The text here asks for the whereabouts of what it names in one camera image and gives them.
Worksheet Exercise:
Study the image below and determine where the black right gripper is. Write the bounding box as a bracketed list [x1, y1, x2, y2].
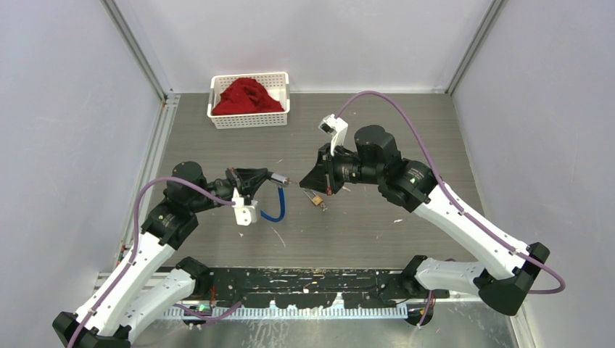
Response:
[300, 141, 383, 195]

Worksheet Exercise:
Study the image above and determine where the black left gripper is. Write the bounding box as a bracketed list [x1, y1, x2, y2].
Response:
[189, 167, 268, 214]

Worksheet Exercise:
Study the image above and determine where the brass padlock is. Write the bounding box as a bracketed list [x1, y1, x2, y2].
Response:
[303, 190, 323, 207]

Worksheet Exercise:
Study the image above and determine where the blue cable lock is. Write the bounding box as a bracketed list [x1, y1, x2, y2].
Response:
[259, 172, 292, 224]

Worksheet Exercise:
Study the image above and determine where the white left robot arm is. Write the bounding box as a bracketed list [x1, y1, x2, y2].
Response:
[52, 161, 274, 347]

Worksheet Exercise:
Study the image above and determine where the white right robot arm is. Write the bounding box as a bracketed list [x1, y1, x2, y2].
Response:
[300, 123, 550, 316]

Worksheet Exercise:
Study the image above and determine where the red cloth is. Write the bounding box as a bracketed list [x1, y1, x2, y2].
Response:
[212, 78, 284, 116]

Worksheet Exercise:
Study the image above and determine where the white perforated plastic basket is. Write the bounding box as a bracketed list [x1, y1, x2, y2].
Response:
[207, 72, 291, 129]

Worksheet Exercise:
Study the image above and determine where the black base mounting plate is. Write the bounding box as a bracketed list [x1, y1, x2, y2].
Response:
[185, 268, 427, 310]

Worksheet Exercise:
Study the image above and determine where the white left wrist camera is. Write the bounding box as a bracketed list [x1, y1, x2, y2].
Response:
[231, 188, 260, 226]

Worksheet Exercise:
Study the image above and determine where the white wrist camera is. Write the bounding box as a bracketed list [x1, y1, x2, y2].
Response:
[231, 188, 260, 226]
[318, 114, 349, 157]

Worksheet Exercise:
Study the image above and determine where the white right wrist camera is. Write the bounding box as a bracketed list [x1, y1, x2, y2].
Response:
[318, 114, 349, 157]

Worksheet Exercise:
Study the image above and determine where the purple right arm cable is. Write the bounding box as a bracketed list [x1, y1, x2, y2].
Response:
[335, 91, 567, 328]

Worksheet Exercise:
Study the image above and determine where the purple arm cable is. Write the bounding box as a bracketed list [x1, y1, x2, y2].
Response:
[67, 176, 244, 348]
[335, 91, 567, 328]

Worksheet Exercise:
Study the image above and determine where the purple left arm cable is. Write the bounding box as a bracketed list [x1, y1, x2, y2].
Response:
[67, 176, 244, 348]

